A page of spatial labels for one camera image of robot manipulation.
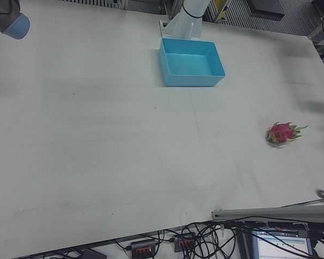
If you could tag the yellow black striped post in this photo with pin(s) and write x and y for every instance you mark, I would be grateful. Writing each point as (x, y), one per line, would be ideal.
(221, 10)

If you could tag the white camera stand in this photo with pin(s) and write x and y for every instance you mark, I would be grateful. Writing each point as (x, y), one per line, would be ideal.
(187, 16)

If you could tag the light blue plastic box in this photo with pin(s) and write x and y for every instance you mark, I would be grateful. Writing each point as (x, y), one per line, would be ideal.
(189, 81)

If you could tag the aluminium profile rail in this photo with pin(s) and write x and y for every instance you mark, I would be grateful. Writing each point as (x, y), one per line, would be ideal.
(272, 213)

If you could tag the idle grey robot arm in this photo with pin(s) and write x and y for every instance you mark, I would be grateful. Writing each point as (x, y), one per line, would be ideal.
(16, 25)

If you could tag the pink dragon fruit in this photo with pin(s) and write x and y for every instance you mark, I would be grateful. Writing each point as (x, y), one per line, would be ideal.
(282, 133)

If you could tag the dark grey flat panel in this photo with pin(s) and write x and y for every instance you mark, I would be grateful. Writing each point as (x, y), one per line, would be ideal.
(267, 6)

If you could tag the black power adapter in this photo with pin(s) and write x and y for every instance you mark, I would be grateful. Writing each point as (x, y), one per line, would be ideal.
(93, 254)

